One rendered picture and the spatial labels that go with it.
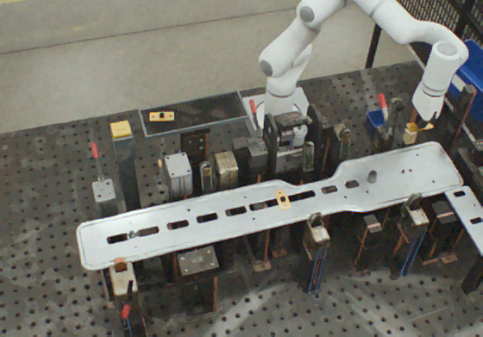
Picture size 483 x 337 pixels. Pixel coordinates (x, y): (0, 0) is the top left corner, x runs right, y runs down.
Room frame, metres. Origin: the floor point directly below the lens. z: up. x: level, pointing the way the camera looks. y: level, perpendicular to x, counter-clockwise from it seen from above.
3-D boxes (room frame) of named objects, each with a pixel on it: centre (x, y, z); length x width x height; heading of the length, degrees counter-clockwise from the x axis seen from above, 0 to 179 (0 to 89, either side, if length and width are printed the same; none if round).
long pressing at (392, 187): (1.35, -0.13, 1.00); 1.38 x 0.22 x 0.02; 110
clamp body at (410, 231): (1.31, -0.60, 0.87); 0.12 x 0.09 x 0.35; 20
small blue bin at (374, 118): (1.99, -0.59, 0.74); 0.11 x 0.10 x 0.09; 110
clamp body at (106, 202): (1.32, 0.46, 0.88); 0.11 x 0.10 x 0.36; 20
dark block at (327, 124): (1.64, -0.29, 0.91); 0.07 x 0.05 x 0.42; 20
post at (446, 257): (1.38, -0.80, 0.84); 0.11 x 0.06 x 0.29; 20
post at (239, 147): (1.53, 0.01, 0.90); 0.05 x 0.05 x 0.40; 20
